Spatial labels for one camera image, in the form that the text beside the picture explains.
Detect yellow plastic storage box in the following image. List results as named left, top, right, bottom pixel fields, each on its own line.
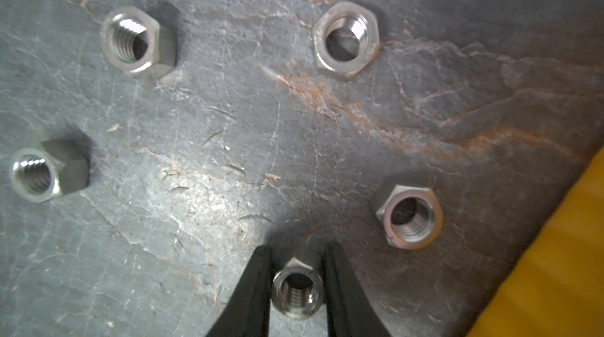
left=469, top=151, right=603, bottom=336

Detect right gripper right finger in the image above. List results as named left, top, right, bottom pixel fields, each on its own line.
left=323, top=242, right=390, bottom=336

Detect steel hex nut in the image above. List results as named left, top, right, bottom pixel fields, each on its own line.
left=9, top=140, right=90, bottom=203
left=312, top=1, right=380, bottom=81
left=271, top=255, right=325, bottom=321
left=100, top=6, right=177, bottom=79
left=371, top=181, right=444, bottom=250

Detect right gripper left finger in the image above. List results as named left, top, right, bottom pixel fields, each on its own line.
left=207, top=246, right=272, bottom=336

